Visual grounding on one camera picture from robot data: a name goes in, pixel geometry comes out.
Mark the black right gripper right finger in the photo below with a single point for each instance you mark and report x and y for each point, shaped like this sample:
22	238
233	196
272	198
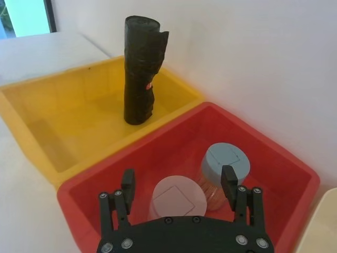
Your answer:
229	184

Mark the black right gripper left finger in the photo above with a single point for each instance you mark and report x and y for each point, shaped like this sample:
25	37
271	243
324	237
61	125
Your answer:
127	184

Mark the clear jar with blue-grey lid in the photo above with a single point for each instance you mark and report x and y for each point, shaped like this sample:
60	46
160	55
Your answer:
223	158

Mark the clear jar with pale pink lid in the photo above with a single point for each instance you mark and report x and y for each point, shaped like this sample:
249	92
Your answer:
179	196

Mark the red plastic bin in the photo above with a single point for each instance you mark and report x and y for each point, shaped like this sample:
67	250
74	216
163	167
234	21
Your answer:
171	147

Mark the yellow plastic bin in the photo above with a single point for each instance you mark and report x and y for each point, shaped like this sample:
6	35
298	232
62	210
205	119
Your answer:
65	118

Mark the cream plastic bin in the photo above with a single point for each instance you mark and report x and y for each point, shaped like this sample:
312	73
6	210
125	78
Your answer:
319	226

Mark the black garbage bag roll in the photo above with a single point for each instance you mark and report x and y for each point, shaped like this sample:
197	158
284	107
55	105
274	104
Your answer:
140	68

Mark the window with dark frame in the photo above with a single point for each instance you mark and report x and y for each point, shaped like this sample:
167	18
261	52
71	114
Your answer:
26	15

